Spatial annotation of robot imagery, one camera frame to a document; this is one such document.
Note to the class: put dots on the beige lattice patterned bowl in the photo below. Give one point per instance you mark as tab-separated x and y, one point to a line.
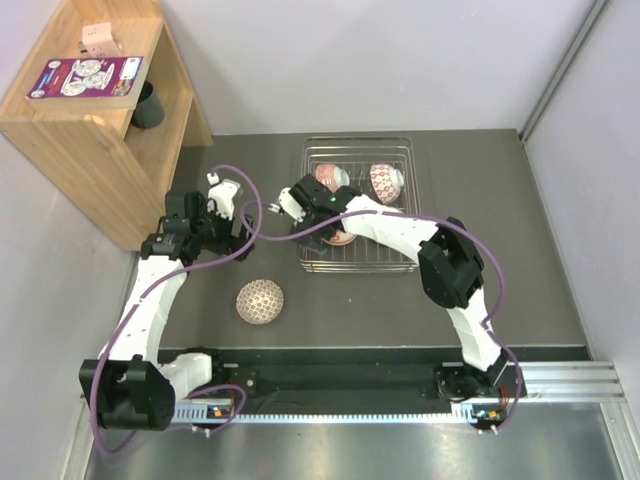
260	302

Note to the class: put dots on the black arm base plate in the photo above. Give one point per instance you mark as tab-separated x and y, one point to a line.
453	383

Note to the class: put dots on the purple book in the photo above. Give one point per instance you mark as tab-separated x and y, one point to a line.
89	83

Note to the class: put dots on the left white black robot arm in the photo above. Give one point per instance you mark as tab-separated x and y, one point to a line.
126	387

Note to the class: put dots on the pink power adapter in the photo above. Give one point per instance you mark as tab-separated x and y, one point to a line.
97	40

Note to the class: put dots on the dark grey cup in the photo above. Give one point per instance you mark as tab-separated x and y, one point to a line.
149	112

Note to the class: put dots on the aluminium rail frame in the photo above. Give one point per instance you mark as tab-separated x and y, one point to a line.
566	420

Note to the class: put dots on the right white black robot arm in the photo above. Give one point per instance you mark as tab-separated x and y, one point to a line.
449	263

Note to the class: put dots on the red floral bowl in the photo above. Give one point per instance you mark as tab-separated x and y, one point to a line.
340	238

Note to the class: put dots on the red daisy patterned bowl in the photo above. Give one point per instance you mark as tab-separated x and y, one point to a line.
331	176

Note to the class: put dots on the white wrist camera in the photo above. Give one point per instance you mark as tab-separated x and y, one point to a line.
286	204
221	196

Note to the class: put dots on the white red patterned bowl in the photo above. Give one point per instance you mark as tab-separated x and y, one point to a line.
387	182

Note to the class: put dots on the metal wire dish rack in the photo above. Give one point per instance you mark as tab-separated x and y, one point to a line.
356	155

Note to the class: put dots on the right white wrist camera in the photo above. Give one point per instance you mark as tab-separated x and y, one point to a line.
286	204

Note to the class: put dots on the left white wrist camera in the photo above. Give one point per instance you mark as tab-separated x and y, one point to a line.
221	196

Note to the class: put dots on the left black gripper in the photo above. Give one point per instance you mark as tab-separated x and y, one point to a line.
230	244

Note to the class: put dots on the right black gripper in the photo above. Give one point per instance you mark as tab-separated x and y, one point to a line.
314	245

